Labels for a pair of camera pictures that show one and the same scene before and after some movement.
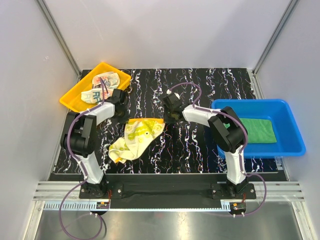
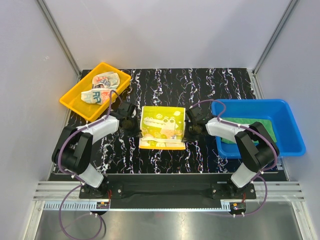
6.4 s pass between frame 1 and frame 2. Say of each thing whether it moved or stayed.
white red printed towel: stayed
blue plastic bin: stayed
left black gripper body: moved
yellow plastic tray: stayed
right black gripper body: moved
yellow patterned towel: moved
